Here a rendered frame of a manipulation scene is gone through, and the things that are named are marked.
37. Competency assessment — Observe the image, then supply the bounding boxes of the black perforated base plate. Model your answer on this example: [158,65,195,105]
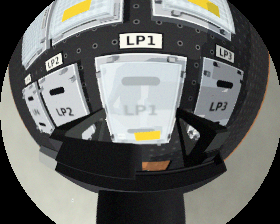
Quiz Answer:
[8,0,269,170]

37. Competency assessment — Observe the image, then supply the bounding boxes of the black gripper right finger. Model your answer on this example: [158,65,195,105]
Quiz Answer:
[175,108,230,167]

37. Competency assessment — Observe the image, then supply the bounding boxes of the white control panel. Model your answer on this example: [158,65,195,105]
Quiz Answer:
[31,135,58,172]

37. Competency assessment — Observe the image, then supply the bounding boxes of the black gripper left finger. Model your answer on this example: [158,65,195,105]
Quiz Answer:
[52,108,107,141]

